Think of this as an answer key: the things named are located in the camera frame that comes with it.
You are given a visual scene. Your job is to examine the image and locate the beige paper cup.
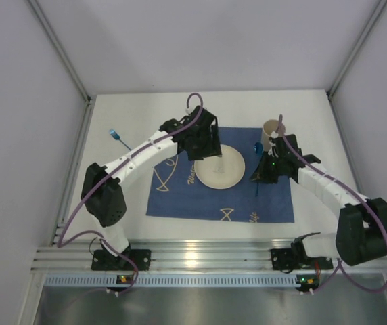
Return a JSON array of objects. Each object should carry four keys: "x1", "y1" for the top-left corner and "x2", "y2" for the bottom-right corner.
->
[{"x1": 260, "y1": 119, "x2": 286, "y2": 152}]

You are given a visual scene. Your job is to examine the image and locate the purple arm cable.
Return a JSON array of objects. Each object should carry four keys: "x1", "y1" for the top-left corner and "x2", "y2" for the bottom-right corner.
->
[
  {"x1": 274, "y1": 114, "x2": 387, "y2": 295},
  {"x1": 58, "y1": 93, "x2": 204, "y2": 292}
]

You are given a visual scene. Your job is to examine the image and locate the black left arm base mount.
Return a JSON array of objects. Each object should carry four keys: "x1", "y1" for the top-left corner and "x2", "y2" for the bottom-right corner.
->
[{"x1": 91, "y1": 249, "x2": 152, "y2": 271}]

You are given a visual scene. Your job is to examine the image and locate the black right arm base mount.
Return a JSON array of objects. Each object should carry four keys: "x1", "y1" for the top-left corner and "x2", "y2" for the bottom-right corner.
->
[{"x1": 270, "y1": 248, "x2": 316, "y2": 274}]

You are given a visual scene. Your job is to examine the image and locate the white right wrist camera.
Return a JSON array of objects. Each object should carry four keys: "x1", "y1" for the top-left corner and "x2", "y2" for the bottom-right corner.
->
[{"x1": 268, "y1": 132, "x2": 279, "y2": 158}]

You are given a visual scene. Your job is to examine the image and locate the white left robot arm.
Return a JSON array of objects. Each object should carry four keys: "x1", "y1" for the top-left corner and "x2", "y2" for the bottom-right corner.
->
[{"x1": 81, "y1": 106, "x2": 221, "y2": 257}]

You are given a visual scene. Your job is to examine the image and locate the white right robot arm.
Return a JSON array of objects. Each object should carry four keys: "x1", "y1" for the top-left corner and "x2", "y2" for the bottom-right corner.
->
[{"x1": 250, "y1": 133, "x2": 387, "y2": 266}]

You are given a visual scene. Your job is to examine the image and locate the cream round plate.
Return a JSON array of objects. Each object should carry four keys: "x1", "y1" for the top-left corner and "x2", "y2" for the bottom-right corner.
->
[{"x1": 194, "y1": 145, "x2": 246, "y2": 190}]

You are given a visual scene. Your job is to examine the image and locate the aluminium frame post right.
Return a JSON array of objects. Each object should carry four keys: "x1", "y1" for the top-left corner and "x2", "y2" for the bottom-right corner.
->
[{"x1": 326, "y1": 0, "x2": 387, "y2": 101}]

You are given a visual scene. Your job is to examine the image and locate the perforated cable duct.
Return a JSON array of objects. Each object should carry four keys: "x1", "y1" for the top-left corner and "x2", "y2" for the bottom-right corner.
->
[{"x1": 44, "y1": 274, "x2": 318, "y2": 288}]

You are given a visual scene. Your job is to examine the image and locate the blue metallic fork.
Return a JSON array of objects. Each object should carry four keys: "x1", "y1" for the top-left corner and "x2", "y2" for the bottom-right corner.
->
[{"x1": 109, "y1": 129, "x2": 131, "y2": 150}]

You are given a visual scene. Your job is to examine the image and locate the aluminium frame post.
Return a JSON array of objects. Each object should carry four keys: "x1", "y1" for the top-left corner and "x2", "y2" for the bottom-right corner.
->
[
  {"x1": 326, "y1": 0, "x2": 387, "y2": 101},
  {"x1": 25, "y1": 0, "x2": 91, "y2": 103}
]

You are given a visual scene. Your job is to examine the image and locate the aluminium frame post left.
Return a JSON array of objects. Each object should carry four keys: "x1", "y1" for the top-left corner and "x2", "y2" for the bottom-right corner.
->
[{"x1": 25, "y1": 0, "x2": 91, "y2": 103}]

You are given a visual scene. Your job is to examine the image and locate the blue metallic spoon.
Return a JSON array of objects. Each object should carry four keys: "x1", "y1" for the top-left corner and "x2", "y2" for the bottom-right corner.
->
[{"x1": 254, "y1": 142, "x2": 263, "y2": 197}]

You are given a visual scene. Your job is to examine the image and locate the blue cloth placemat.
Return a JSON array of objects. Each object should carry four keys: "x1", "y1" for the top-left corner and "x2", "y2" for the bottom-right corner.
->
[{"x1": 146, "y1": 127, "x2": 294, "y2": 223}]

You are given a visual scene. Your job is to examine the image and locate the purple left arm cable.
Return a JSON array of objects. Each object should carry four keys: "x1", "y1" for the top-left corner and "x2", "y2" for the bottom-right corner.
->
[{"x1": 58, "y1": 93, "x2": 204, "y2": 292}]

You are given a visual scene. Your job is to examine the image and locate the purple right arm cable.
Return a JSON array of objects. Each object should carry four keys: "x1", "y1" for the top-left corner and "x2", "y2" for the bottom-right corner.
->
[{"x1": 274, "y1": 114, "x2": 387, "y2": 295}]

